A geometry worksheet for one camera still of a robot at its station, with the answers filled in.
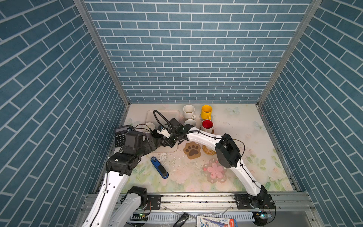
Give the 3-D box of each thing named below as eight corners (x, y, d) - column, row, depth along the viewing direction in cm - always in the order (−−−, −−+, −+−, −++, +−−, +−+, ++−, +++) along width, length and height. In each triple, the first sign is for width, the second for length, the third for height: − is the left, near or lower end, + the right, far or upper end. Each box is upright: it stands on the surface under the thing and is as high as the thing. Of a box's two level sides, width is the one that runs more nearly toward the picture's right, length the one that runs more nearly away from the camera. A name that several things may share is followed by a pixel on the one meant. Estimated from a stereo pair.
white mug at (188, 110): (183, 123, 110) (182, 115, 102) (183, 112, 117) (183, 104, 110) (195, 123, 110) (195, 115, 102) (194, 112, 117) (195, 104, 110)
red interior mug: (201, 135, 102) (202, 129, 95) (200, 126, 107) (201, 119, 101) (212, 135, 102) (214, 129, 95) (211, 126, 107) (213, 119, 101)
